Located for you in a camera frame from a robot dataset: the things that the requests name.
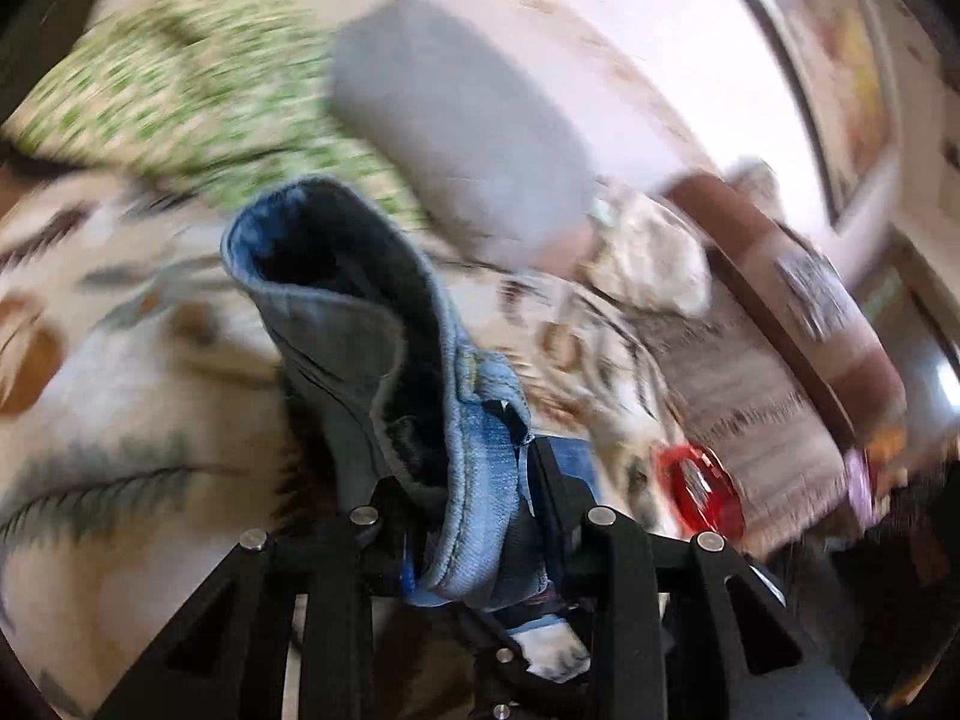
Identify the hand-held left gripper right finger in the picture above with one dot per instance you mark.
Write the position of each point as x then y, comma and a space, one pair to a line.
559, 510

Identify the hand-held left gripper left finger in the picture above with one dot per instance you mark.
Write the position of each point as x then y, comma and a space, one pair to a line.
390, 540

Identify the blue denim pants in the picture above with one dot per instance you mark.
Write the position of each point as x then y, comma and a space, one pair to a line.
352, 345

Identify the red plastic object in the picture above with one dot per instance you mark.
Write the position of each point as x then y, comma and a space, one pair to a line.
701, 491

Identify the brown striped blanket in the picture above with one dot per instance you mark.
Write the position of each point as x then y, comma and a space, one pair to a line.
750, 420

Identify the cream quilted pillow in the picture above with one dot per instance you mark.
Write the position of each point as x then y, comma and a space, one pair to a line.
652, 259

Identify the leaf printed blanket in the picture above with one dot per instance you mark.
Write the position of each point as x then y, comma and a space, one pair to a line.
120, 405

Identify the brown wooden headboard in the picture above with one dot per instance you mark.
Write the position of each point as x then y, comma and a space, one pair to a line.
810, 300

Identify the grey pillow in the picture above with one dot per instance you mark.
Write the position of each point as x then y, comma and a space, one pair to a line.
465, 135

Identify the green floral cloth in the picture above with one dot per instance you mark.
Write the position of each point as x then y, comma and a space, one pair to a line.
195, 82

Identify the framed wall picture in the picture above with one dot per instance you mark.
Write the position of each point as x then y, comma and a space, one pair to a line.
832, 52

